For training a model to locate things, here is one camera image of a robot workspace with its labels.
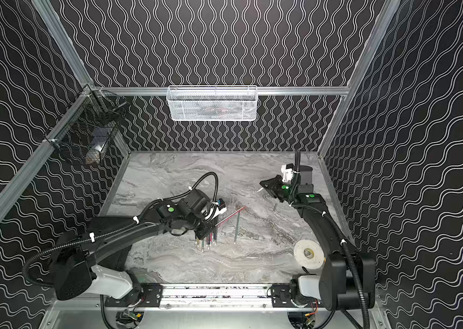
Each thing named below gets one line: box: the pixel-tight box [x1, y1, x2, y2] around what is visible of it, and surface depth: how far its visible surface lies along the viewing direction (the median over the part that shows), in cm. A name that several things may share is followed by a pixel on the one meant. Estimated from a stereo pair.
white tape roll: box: [293, 239, 326, 271], surface depth 86 cm
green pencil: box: [233, 211, 241, 245], surface depth 94 cm
